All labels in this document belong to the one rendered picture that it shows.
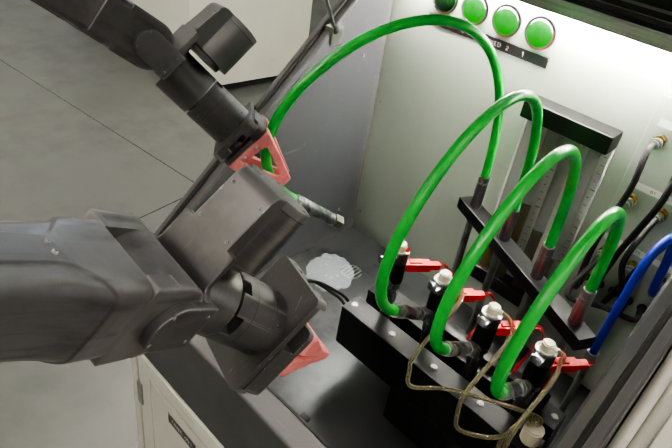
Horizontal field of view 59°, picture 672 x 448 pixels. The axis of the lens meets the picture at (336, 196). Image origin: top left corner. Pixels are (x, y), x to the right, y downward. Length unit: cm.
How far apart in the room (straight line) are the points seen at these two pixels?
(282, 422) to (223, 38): 50
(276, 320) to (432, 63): 72
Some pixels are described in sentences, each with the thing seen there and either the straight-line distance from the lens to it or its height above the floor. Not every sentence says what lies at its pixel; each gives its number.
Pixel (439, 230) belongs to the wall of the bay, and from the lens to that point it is 120.
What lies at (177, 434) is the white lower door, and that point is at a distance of 116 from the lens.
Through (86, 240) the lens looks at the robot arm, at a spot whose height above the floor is 144.
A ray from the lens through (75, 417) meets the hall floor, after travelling 206.
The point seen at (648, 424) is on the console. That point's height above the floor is 110.
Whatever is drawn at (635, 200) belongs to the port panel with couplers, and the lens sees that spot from 98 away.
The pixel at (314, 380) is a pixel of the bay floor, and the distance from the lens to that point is 104.
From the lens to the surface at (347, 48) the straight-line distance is 75.
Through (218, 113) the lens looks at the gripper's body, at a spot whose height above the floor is 130.
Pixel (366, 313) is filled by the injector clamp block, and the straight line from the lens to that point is 95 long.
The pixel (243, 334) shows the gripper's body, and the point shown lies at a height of 130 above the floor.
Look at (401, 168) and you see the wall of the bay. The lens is 121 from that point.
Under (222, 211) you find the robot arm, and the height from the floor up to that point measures 140.
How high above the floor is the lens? 164
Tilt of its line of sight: 34 degrees down
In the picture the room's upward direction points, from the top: 9 degrees clockwise
